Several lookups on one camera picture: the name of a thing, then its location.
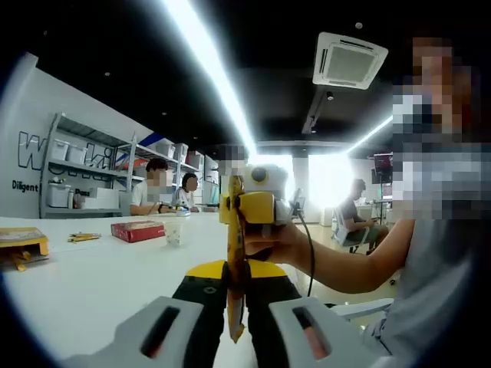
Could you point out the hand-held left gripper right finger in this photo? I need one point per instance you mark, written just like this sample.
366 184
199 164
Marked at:
268 303

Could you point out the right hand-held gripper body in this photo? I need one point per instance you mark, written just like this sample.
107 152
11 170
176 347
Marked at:
276 180

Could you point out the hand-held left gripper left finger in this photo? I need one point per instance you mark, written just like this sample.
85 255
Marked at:
199 303

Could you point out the yellow coffee pouch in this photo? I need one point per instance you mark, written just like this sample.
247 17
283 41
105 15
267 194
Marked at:
236 249
84 234
86 239

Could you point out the small clear plastic cup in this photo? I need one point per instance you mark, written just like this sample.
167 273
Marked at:
173 234

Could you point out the person's right hand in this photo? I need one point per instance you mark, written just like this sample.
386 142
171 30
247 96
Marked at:
280 245

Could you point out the white office chair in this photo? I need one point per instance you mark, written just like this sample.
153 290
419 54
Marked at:
339 230

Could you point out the red cardboard box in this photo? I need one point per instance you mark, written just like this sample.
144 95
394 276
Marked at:
136 232

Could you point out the grey metal shelf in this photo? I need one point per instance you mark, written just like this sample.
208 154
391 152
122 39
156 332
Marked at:
147 148
82 165

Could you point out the white ceiling air conditioner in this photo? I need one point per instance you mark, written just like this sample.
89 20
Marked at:
349 63

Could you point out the dark bottle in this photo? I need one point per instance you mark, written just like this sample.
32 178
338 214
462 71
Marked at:
78 201

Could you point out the long ceiling light strip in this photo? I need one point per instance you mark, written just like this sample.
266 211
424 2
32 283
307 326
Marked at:
207 50

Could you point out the white bottle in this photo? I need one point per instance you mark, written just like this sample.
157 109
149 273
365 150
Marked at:
71 199

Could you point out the white storage bin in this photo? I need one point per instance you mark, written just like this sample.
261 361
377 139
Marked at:
59 195
60 150
77 154

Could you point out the yellow cardboard box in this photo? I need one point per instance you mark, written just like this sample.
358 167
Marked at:
23 235

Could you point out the red wall screen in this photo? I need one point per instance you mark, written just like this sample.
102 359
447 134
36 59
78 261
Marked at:
381 166

